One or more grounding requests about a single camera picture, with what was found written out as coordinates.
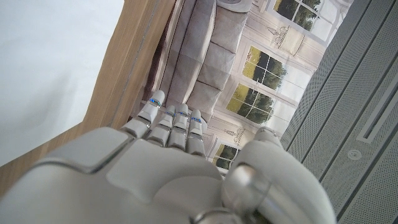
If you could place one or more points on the round ceiling sensor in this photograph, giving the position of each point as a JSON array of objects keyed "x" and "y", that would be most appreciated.
[{"x": 354, "y": 154}]

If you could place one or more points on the white paper sheet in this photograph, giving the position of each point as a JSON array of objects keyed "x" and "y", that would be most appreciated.
[{"x": 46, "y": 68}]

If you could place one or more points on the printed living room backdrop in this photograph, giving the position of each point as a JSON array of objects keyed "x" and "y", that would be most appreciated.
[{"x": 248, "y": 62}]

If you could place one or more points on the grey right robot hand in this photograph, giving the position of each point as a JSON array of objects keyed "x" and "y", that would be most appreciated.
[{"x": 149, "y": 180}]

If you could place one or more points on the ceiling vent slot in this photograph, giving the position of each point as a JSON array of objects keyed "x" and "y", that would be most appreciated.
[{"x": 377, "y": 112}]

